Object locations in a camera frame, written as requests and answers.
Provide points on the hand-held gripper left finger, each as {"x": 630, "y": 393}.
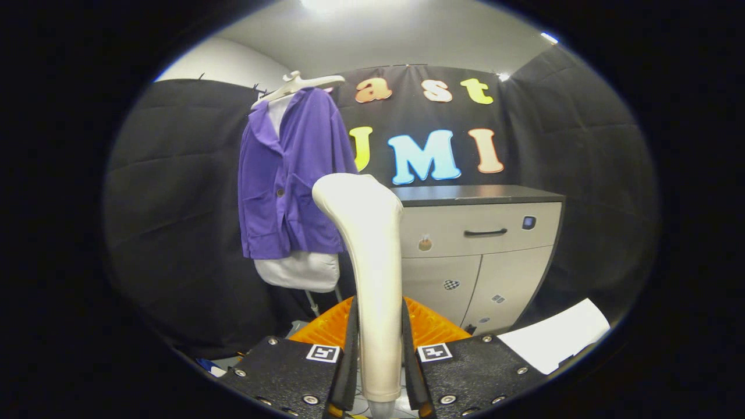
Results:
{"x": 349, "y": 378}

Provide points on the white garment steamer head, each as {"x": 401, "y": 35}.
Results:
{"x": 375, "y": 279}

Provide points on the large ceiling light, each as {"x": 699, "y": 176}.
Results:
{"x": 332, "y": 4}

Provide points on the white clothes hanger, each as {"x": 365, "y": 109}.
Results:
{"x": 302, "y": 84}

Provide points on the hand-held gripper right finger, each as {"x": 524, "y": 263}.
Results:
{"x": 412, "y": 378}

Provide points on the grey steamer stand pole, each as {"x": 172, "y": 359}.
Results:
{"x": 312, "y": 304}

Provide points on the white paper sheet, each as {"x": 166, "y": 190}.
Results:
{"x": 553, "y": 340}

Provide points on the beige cabinet with dark top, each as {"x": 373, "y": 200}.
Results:
{"x": 512, "y": 273}

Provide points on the small square ceiling light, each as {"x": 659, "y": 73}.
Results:
{"x": 549, "y": 38}

